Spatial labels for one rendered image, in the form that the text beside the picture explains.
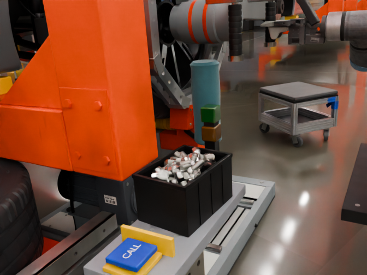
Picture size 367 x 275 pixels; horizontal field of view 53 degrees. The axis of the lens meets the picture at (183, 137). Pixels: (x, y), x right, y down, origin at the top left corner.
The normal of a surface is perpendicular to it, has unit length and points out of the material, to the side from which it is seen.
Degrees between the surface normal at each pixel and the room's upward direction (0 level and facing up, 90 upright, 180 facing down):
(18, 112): 90
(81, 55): 90
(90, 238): 90
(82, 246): 90
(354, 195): 0
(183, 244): 0
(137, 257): 0
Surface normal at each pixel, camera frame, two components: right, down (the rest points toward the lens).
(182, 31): -0.43, 0.61
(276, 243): -0.07, -0.94
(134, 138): 0.88, 0.11
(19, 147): -0.48, 0.32
